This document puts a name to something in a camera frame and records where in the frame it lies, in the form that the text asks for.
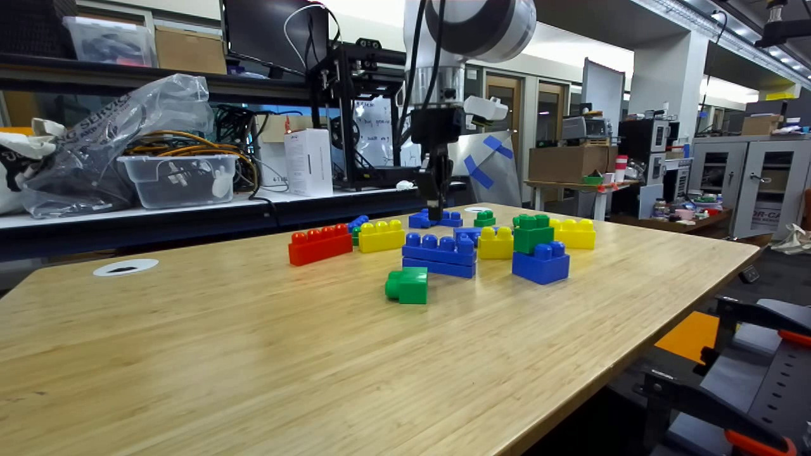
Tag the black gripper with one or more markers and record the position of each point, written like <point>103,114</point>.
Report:
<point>436,126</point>

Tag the yellow building block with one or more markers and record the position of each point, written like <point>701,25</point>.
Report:
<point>573,233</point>
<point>495,244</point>
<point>381,236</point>

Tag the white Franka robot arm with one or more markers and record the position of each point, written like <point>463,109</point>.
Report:
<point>482,25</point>

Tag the wide blue building block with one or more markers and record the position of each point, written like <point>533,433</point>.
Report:
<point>542,264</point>
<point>469,230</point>

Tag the green building block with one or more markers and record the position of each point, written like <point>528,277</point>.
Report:
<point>407,287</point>
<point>532,230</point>
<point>485,219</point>

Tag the red building block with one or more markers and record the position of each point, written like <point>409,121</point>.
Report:
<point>321,244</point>

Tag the white cardboard box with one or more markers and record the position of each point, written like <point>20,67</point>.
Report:
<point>307,163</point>

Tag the large brown cardboard box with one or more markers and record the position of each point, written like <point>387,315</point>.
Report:
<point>573,163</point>

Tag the small side table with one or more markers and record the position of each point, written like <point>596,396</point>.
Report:
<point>596,201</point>

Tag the white carton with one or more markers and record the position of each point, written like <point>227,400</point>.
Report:
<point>273,166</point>

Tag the white panel board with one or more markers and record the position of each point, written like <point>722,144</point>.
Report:
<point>604,92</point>

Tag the black equipment box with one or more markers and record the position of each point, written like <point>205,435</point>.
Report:
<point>647,140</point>

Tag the black monitor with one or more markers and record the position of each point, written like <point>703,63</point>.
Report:
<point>262,34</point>

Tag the clear plastic bin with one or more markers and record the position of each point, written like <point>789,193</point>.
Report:
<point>179,179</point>

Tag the black workbench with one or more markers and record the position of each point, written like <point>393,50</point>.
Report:
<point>169,230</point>

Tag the orange floor mat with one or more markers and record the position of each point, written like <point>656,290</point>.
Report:
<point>689,334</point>

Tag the white glass door cabinet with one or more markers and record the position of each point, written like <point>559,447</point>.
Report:
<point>761,186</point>

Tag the small brown cardboard box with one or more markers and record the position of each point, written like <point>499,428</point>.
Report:
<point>761,124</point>

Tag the clear plastic bag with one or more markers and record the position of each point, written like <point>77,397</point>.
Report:
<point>103,143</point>

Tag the black shelf board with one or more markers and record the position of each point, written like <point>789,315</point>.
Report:
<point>103,74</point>

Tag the clear plastic container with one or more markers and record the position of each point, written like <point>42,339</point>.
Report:
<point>110,41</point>

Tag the gray equipment cart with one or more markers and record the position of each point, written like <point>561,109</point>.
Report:
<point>752,381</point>

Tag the black ceiling fixture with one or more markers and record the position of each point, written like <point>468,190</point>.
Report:
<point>781,31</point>

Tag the black frame 3D printer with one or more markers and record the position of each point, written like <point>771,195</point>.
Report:
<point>345,126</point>

